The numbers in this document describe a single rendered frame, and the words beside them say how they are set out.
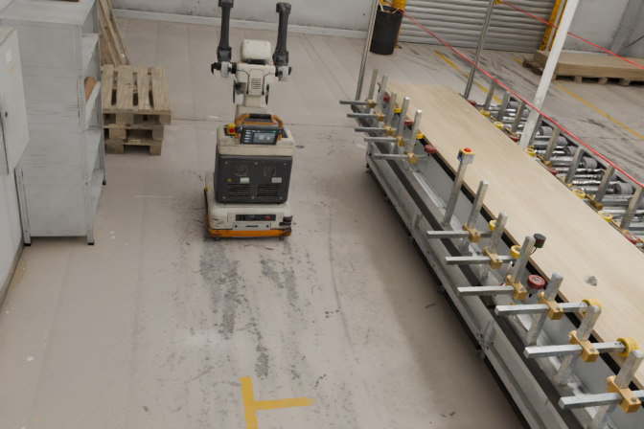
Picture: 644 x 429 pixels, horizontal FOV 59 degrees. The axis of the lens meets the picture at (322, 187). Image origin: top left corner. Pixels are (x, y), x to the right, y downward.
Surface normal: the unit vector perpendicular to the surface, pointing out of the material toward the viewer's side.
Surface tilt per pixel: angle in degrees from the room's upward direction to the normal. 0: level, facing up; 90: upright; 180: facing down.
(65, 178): 90
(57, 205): 90
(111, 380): 0
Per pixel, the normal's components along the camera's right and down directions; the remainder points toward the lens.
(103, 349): 0.14, -0.86
